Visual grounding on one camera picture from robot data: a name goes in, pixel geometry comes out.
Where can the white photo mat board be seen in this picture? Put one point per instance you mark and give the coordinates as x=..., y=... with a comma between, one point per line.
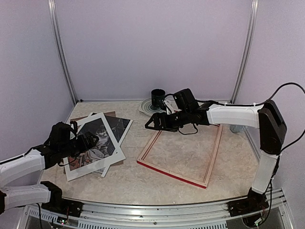
x=95, y=148

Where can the light blue mug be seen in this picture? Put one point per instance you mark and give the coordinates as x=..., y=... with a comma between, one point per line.
x=237, y=128

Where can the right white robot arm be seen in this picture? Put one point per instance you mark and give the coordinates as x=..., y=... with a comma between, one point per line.
x=265, y=117

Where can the right aluminium corner post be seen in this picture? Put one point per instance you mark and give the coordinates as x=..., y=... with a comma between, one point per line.
x=246, y=50

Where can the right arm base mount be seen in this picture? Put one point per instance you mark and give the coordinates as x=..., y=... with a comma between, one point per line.
x=252, y=203

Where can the left aluminium corner post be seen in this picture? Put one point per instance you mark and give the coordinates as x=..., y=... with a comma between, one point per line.
x=60, y=50

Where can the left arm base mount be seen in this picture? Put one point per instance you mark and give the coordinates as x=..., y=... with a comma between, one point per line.
x=65, y=207

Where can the aluminium corner post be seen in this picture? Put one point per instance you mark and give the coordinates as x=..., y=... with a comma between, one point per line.
x=60, y=50
x=246, y=50

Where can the aluminium front rail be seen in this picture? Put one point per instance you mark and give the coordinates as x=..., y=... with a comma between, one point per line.
x=207, y=215

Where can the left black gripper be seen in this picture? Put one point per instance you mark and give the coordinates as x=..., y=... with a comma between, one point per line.
x=84, y=145

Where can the dark green cup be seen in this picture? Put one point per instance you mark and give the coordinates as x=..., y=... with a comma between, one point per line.
x=157, y=97

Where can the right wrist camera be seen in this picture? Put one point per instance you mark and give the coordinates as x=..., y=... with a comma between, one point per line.
x=185, y=100

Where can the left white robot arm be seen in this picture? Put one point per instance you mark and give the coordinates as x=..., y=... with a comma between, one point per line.
x=36, y=159

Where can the white striped ceramic plate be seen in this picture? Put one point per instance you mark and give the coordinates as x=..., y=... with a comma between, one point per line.
x=149, y=106

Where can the brown cardboard backing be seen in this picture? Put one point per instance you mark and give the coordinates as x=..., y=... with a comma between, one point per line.
x=81, y=119

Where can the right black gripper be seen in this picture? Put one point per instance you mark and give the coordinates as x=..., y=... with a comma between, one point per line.
x=165, y=125

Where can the cat photo print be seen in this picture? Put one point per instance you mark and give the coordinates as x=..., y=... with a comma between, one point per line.
x=119, y=128

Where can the red wooden picture frame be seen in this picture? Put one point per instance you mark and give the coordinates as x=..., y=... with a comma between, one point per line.
x=188, y=158

